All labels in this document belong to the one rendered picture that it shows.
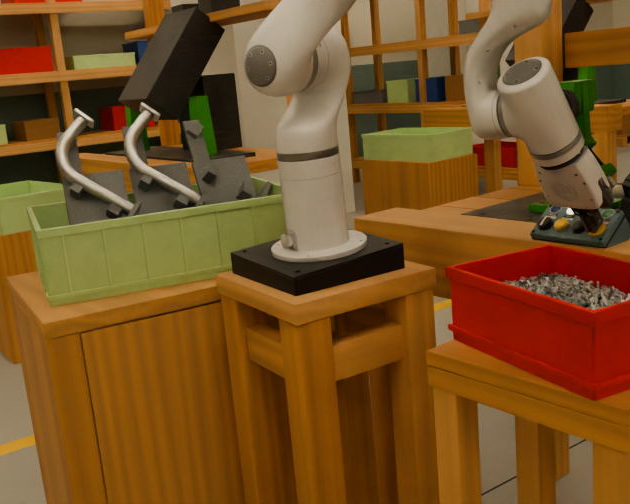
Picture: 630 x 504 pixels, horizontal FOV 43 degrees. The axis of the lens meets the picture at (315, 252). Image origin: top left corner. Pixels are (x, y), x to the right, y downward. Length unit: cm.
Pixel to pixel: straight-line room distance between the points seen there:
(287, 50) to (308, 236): 35
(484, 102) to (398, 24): 913
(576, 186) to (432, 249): 44
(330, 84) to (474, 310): 53
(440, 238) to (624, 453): 71
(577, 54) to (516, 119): 99
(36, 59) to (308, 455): 635
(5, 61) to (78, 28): 107
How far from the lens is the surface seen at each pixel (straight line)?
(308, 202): 148
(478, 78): 129
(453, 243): 163
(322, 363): 143
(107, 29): 838
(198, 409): 185
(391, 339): 153
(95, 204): 206
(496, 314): 119
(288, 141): 147
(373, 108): 825
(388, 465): 201
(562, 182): 134
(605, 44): 219
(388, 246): 152
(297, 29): 140
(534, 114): 125
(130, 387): 178
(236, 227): 185
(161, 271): 183
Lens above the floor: 124
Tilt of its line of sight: 13 degrees down
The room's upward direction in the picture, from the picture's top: 5 degrees counter-clockwise
